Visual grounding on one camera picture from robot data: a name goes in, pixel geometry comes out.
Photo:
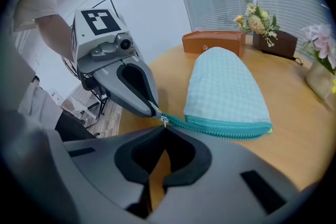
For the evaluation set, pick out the yellow flower bouquet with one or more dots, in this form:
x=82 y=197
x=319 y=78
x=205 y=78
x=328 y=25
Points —
x=256 y=23

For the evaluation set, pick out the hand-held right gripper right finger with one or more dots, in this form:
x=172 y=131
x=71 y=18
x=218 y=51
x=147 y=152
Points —
x=228 y=170

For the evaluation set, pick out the grey fisheye camera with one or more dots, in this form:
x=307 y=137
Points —
x=123 y=44

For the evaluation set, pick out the brown wooden box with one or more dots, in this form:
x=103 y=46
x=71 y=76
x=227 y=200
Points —
x=218 y=40

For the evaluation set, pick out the pink flowers with sunflower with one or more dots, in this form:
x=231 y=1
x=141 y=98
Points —
x=321 y=42

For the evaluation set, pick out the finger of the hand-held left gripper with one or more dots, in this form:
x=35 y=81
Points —
x=115 y=89
x=151 y=78

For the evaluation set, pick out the black metal frame stand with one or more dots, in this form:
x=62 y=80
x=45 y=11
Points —
x=112 y=3

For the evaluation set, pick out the checkered cardboard box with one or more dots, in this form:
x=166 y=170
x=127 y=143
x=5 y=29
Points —
x=72 y=102

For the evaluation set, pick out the light blue pouch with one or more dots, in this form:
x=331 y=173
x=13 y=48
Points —
x=220 y=86

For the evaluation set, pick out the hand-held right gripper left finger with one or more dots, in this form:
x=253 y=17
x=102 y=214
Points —
x=99 y=165

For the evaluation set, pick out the person's left forearm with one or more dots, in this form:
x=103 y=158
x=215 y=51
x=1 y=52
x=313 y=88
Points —
x=56 y=36

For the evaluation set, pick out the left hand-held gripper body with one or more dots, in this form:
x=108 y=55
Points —
x=86 y=39

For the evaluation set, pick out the dark brown box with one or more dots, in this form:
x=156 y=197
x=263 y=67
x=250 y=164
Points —
x=283 y=46

